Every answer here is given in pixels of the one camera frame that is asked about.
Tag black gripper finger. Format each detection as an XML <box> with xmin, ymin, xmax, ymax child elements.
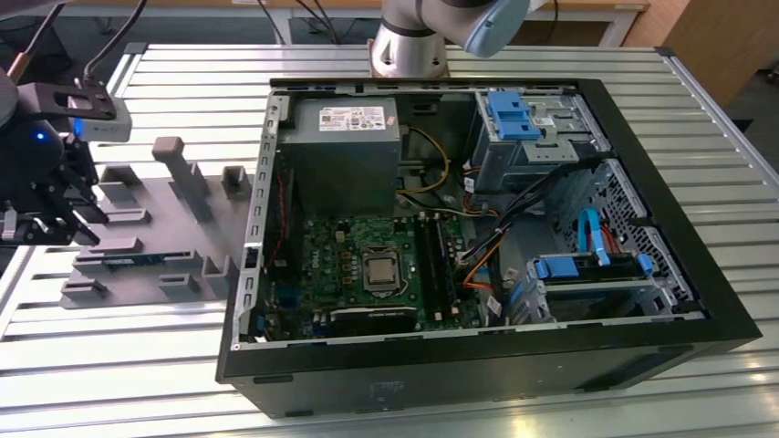
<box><xmin>27</xmin><ymin>180</ymin><xmax>104</xmax><ymax>248</ymax></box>
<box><xmin>57</xmin><ymin>131</ymin><xmax>111</xmax><ymax>225</ymax></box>

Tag black RAM slot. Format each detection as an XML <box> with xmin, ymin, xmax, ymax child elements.
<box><xmin>416</xmin><ymin>214</ymin><xmax>444</xmax><ymax>321</ymax></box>

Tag grey parts rack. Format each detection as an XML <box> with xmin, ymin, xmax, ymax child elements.
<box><xmin>57</xmin><ymin>135</ymin><xmax>255</xmax><ymax>311</ymax></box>

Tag grey power supply unit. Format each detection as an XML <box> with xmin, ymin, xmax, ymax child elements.
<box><xmin>277</xmin><ymin>98</ymin><xmax>403</xmax><ymax>220</ymax></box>

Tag green motherboard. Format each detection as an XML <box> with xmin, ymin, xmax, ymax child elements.
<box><xmin>260</xmin><ymin>214</ymin><xmax>488</xmax><ymax>341</ymax></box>

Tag silver CPU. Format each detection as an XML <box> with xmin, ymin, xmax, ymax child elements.
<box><xmin>367</xmin><ymin>255</ymin><xmax>397</xmax><ymax>283</ymax></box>

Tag metal CPU socket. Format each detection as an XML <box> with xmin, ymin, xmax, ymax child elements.
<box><xmin>360</xmin><ymin>245</ymin><xmax>409</xmax><ymax>300</ymax></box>

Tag black graphics card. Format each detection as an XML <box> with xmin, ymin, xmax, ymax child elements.
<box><xmin>313</xmin><ymin>306</ymin><xmax>421</xmax><ymax>337</ymax></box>

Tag black PC case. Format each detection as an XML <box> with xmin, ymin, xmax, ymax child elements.
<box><xmin>216</xmin><ymin>77</ymin><xmax>765</xmax><ymax>420</ymax></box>

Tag grey metal drive cage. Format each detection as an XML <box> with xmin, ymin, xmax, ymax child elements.
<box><xmin>473</xmin><ymin>89</ymin><xmax>613</xmax><ymax>195</ymax></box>

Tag hard disk in blue carrier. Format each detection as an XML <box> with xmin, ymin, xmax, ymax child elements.
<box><xmin>532</xmin><ymin>253</ymin><xmax>656</xmax><ymax>282</ymax></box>

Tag metal disk bay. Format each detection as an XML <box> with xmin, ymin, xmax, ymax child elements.
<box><xmin>525</xmin><ymin>253</ymin><xmax>695</xmax><ymax>325</ymax></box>

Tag wooden cabinet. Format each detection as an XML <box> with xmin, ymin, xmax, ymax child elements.
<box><xmin>660</xmin><ymin>0</ymin><xmax>779</xmax><ymax>107</ymax></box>

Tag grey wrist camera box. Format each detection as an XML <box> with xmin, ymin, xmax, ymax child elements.
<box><xmin>17</xmin><ymin>81</ymin><xmax>132</xmax><ymax>142</ymax></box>

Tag thin red wire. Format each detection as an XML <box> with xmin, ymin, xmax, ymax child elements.
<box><xmin>272</xmin><ymin>166</ymin><xmax>291</xmax><ymax>261</ymax></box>

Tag yellow wire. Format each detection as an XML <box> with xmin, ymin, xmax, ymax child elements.
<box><xmin>397</xmin><ymin>126</ymin><xmax>452</xmax><ymax>197</ymax></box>

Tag orange flat cable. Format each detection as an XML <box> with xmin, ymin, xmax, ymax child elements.
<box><xmin>461</xmin><ymin>230</ymin><xmax>509</xmax><ymax>291</ymax></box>

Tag blue drive bay bracket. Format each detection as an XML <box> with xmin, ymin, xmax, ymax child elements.
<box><xmin>485</xmin><ymin>90</ymin><xmax>543</xmax><ymax>142</ymax></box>

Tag black cable bundle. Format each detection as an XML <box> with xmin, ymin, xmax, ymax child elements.
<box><xmin>492</xmin><ymin>157</ymin><xmax>601</xmax><ymax>234</ymax></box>

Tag blue flat cable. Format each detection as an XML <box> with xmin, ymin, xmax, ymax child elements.
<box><xmin>575</xmin><ymin>207</ymin><xmax>613</xmax><ymax>268</ymax></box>

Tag wooden desk white frame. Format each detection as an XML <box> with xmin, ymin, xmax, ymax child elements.
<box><xmin>267</xmin><ymin>0</ymin><xmax>651</xmax><ymax>47</ymax></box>

